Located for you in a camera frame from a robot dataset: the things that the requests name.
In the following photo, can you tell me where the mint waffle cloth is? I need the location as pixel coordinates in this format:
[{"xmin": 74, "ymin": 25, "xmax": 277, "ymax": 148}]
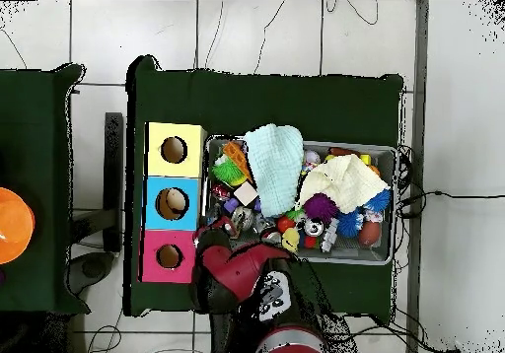
[{"xmin": 242, "ymin": 122, "xmax": 305, "ymax": 218}]

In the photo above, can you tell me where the wooden three-hole box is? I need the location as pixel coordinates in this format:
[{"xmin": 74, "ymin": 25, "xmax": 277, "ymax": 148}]
[{"xmin": 139, "ymin": 121, "xmax": 209, "ymax": 284}]

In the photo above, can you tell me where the plain wooden block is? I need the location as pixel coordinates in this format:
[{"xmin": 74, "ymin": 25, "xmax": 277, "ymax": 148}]
[{"xmin": 233, "ymin": 180, "xmax": 259, "ymax": 207}]

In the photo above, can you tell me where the green spiky toy with eyes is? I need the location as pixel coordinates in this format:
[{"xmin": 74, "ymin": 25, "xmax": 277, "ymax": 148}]
[{"xmin": 211, "ymin": 156, "xmax": 248, "ymax": 186}]

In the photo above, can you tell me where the orange plastic grid toy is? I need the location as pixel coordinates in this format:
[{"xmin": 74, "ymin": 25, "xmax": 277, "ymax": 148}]
[{"xmin": 221, "ymin": 140, "xmax": 253, "ymax": 182}]

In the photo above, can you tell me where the purple spiky ball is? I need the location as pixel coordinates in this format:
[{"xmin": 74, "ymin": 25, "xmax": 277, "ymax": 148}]
[{"xmin": 303, "ymin": 191, "xmax": 340, "ymax": 223}]

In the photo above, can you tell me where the white baseball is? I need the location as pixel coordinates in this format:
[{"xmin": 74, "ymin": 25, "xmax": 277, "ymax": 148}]
[{"xmin": 302, "ymin": 149, "xmax": 322, "ymax": 169}]

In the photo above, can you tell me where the blue spiky ball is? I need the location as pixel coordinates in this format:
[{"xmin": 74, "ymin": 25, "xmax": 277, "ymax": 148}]
[{"xmin": 336, "ymin": 208, "xmax": 365, "ymax": 239}]

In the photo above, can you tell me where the black upright panel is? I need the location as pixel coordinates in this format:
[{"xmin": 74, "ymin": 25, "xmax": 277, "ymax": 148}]
[{"xmin": 103, "ymin": 111, "xmax": 124, "ymax": 253}]

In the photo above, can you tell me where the cream waffle cloth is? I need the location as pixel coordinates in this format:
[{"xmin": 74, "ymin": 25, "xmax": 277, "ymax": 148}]
[{"xmin": 295, "ymin": 153, "xmax": 393, "ymax": 214}]

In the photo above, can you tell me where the dark green table cloth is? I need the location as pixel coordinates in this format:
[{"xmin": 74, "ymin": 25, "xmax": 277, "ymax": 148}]
[
  {"xmin": 0, "ymin": 63, "xmax": 91, "ymax": 317},
  {"xmin": 123, "ymin": 54, "xmax": 405, "ymax": 322}
]

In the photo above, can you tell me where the grey rounded base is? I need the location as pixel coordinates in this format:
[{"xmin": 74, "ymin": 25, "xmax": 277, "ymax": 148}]
[{"xmin": 64, "ymin": 250, "xmax": 116, "ymax": 296}]

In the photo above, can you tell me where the reddish brown ball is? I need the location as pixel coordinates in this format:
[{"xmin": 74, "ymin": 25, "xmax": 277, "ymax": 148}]
[{"xmin": 357, "ymin": 220, "xmax": 383, "ymax": 247}]

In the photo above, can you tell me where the orange round object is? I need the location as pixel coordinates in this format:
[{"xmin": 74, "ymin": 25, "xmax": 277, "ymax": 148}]
[{"xmin": 0, "ymin": 186, "xmax": 36, "ymax": 266}]

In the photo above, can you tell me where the shallow wire mesh bin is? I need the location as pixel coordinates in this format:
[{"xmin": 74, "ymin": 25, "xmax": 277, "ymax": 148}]
[{"xmin": 199, "ymin": 133, "xmax": 398, "ymax": 266}]

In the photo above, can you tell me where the long black cable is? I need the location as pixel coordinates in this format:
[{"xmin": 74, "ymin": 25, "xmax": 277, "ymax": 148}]
[{"xmin": 396, "ymin": 188, "xmax": 505, "ymax": 201}]

